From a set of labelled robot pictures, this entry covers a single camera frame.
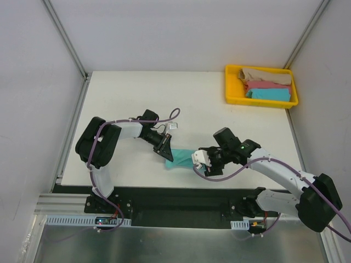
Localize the teal green t shirt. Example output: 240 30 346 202
165 149 195 169

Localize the yellow plastic bin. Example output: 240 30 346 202
224 64 299 109

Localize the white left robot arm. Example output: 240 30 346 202
75 109 174 213

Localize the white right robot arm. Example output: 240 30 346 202
194 127 342 232

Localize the pink rolled t shirt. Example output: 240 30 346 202
244 81 291 89

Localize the blue rolled t shirt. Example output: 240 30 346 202
246 89 291 102

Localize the beige rolled t shirt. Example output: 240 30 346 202
238 68 292 85

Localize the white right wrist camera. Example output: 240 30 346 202
191 150 211 169

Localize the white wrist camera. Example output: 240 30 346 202
191 150 211 169
167 122 178 130

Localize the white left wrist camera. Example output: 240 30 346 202
167 122 178 130

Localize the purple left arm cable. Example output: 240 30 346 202
86 107 181 233

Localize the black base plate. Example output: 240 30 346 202
52 184 283 230

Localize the right white cable duct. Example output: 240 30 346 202
230 220 250 231

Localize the white cable duct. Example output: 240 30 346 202
46 215 132 227
230 220 250 231

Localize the left aluminium corner post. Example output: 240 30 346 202
41 0 89 80

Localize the aluminium corner post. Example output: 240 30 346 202
284 0 332 69
41 0 89 80

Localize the left white cable duct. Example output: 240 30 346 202
46 215 132 227

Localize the aluminium rail frame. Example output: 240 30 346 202
34 175 94 214

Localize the right aluminium corner post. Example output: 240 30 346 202
284 0 332 69

